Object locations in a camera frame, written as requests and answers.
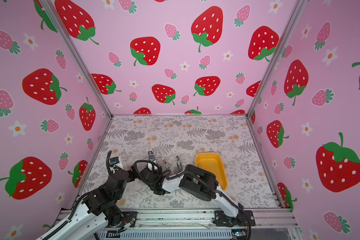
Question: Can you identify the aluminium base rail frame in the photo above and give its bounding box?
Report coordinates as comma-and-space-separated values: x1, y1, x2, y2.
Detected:
47, 206, 304, 240

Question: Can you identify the aluminium corner post right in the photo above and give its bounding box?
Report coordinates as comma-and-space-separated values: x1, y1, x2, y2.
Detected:
247, 0, 308, 120

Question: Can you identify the aluminium corner post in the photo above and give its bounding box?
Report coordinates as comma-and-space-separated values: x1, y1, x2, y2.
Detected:
247, 0, 308, 120
40, 0, 113, 119

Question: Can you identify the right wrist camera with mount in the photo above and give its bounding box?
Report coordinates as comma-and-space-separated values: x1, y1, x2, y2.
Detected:
147, 161, 158, 171

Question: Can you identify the aluminium corner post left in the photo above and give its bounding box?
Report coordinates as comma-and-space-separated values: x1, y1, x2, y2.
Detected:
40, 0, 113, 119

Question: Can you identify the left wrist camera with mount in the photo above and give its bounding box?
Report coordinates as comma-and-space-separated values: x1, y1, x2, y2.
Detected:
109, 157, 124, 170

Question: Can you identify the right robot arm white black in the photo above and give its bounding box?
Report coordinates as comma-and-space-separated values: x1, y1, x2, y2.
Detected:
129, 160, 256, 228

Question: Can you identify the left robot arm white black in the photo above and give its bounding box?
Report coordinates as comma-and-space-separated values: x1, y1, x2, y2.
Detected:
38, 151, 137, 240

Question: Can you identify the yellow plastic tray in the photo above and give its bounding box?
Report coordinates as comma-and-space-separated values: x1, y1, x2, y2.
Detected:
195, 153, 228, 191

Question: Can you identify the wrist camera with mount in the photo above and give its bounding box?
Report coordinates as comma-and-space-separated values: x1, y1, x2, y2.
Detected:
109, 157, 124, 170
147, 161, 158, 171

